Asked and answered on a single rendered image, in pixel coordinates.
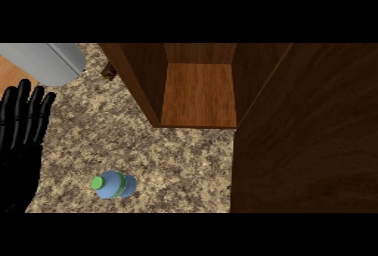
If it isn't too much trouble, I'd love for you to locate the dark brown cabinet door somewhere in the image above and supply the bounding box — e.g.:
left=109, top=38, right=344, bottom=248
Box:
left=229, top=42, right=378, bottom=214

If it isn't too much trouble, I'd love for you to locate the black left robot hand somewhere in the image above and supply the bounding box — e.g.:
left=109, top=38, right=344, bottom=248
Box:
left=0, top=78, right=58, bottom=214

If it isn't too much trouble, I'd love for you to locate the grey rounded appliance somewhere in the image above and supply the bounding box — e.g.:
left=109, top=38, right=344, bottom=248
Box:
left=0, top=42, right=87, bottom=88

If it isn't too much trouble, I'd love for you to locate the blue water bottle green cap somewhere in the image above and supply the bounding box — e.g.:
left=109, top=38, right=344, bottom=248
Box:
left=90, top=170, right=137, bottom=200

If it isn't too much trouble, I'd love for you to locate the brown wooden cabinet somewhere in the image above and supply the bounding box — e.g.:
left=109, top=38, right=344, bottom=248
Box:
left=97, top=42, right=295, bottom=129

